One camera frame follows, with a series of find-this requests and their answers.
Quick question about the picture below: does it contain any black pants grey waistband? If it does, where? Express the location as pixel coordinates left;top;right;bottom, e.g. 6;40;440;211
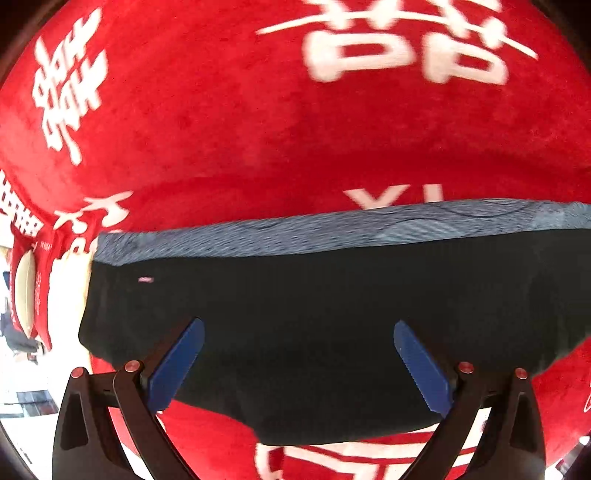
79;199;590;445

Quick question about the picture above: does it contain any cream pillow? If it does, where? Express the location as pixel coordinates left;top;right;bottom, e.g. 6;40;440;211
13;250;36;338

